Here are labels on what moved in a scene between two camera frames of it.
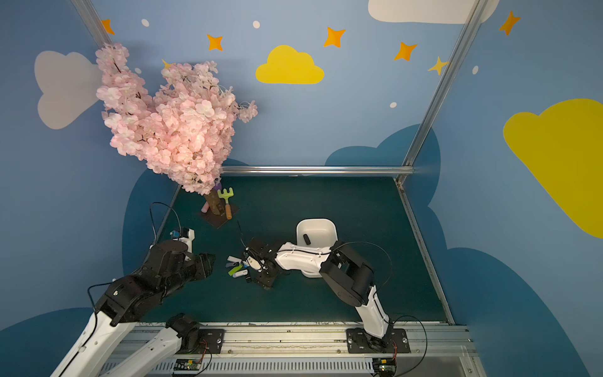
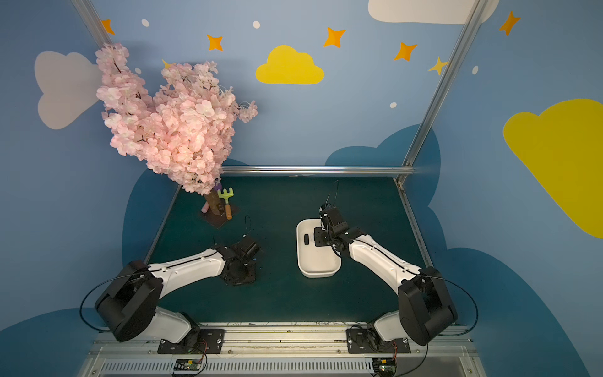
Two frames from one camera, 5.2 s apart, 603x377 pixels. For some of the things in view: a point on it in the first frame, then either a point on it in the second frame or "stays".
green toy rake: (227, 195) stays
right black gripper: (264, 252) to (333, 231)
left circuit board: (187, 366) stays
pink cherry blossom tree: (184, 129) stays
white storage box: (321, 232) stays
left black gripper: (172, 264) to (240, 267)
